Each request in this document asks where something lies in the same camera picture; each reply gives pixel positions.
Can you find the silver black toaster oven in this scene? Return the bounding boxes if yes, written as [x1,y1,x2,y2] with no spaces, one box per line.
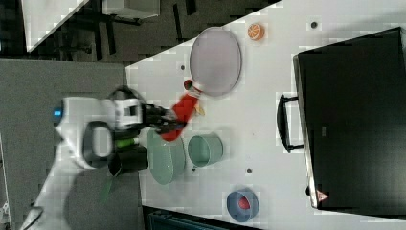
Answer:
[292,27,406,219]

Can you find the peeled banana toy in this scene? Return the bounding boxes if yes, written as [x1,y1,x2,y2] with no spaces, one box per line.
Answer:
[194,105,205,116]

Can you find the blue bowl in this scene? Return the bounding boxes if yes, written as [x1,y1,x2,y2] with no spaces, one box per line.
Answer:
[226,188,259,222]

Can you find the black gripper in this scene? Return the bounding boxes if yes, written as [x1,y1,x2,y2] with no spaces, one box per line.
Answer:
[142,103,186,134]

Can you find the red ball in bowl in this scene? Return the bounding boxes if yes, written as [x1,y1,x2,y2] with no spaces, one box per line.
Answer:
[238,196,250,210]

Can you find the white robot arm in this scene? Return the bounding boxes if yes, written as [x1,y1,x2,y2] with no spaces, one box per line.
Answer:
[19,85,186,230]

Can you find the red ketchup bottle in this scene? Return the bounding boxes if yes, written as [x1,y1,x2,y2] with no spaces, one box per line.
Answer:
[161,86,201,142]

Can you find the green mug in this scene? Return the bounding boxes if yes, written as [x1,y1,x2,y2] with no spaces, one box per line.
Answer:
[188,133,223,168]

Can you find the grey round plate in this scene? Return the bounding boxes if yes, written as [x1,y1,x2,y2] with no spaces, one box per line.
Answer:
[190,27,242,97]

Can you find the red strawberry toy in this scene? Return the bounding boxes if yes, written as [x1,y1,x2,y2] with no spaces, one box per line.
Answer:
[184,80,192,90]

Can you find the black cylindrical container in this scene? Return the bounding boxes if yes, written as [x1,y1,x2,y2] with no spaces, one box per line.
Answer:
[108,146,148,176]

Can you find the orange slice toy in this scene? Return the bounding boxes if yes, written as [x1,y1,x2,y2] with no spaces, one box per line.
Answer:
[247,23,264,41]

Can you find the green oval colander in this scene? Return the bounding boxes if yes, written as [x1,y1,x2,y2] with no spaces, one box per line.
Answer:
[147,129,186,185]

